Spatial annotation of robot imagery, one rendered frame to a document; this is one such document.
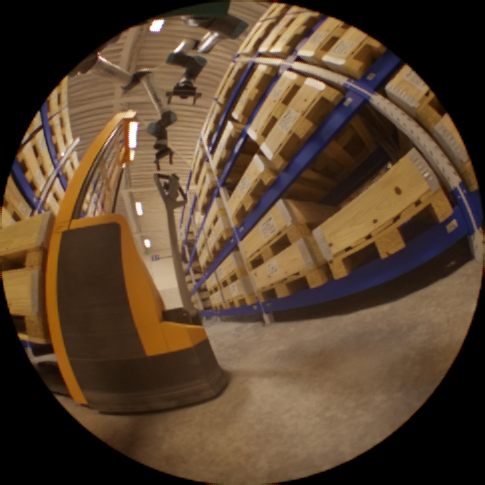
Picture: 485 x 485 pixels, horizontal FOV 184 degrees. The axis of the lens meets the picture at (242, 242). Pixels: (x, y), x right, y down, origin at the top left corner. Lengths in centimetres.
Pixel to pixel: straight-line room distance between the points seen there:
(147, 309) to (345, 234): 99
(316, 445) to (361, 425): 10
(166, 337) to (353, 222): 99
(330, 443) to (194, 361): 51
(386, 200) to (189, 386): 114
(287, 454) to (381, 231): 89
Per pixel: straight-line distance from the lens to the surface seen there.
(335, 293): 108
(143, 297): 61
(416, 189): 86
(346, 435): 45
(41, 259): 100
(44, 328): 96
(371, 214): 85
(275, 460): 46
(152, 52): 753
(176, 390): 67
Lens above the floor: 40
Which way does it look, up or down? 19 degrees up
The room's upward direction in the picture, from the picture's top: 20 degrees counter-clockwise
